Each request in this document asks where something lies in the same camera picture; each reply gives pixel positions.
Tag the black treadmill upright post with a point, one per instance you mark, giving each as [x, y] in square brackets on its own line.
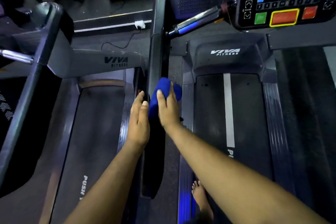
[157, 48]

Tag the blue cleaning cloth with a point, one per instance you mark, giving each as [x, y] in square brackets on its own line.
[157, 87]

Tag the person's left hand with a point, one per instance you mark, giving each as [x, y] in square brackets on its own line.
[136, 126]

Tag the black treadmill belt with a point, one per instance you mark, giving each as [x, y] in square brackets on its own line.
[97, 132]

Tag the treadmill belt with white stripe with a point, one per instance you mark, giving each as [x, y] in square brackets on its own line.
[246, 116]

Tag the white power socket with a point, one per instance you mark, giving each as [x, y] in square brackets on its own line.
[140, 24]

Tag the person's left forearm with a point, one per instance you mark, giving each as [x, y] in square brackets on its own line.
[110, 187]

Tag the person's right forearm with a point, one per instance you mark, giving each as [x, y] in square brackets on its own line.
[236, 179]

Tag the person's left thumb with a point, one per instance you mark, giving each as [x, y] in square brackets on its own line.
[145, 115]

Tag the grey treadmill upright post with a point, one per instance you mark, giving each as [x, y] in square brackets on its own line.
[28, 95]

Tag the person's bare foot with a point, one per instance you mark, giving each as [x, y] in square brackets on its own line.
[200, 197]

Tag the grey treadmill motor cover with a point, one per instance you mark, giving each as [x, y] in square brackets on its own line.
[91, 61]

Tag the black treadmill motor cover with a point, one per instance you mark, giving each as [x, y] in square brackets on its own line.
[228, 55]

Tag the person's right hand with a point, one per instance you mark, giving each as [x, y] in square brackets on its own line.
[169, 113]

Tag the treadmill console with coloured buttons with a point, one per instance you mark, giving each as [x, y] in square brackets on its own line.
[280, 6]

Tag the person's right thumb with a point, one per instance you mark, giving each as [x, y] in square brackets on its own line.
[161, 101]

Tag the ribbed treadmill side rail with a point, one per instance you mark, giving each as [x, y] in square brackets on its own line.
[278, 132]
[185, 168]

